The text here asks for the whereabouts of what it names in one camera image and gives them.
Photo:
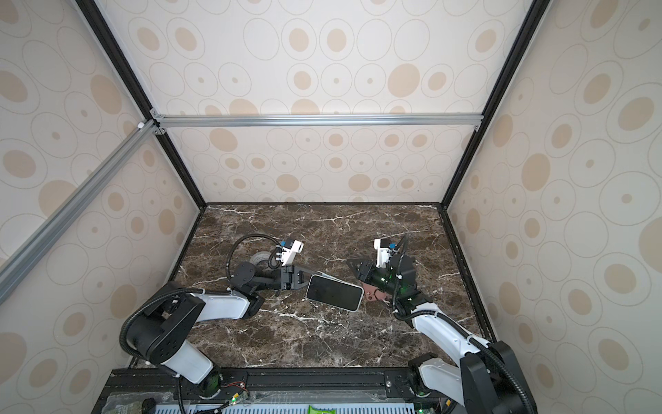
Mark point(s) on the clear tape roll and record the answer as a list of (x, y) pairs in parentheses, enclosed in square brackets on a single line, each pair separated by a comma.
[(261, 259)]

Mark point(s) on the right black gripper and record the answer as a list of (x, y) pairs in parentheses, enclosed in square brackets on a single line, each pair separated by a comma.
[(374, 278)]

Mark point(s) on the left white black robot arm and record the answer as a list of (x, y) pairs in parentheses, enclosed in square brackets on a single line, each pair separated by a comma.
[(157, 332)]

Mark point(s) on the diagonal aluminium rail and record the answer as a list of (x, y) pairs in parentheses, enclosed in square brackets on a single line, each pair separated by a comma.
[(17, 268)]

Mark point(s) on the horizontal aluminium rail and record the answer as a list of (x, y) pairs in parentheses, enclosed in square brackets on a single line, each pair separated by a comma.
[(308, 121)]

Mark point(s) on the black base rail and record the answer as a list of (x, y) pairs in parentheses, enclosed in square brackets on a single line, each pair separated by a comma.
[(397, 383)]

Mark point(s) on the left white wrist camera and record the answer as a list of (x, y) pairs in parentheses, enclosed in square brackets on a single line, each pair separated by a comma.
[(287, 251)]

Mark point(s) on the pink phone case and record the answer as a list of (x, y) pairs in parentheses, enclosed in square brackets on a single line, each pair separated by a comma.
[(372, 294)]

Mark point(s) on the phone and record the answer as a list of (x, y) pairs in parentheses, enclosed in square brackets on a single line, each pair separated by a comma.
[(334, 292)]

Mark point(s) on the green tag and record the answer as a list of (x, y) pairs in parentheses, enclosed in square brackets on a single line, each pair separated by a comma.
[(317, 410)]

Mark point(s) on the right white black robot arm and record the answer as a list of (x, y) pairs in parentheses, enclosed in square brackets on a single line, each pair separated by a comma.
[(486, 377)]

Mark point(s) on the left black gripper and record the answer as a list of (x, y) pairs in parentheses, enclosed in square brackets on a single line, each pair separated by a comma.
[(291, 279)]

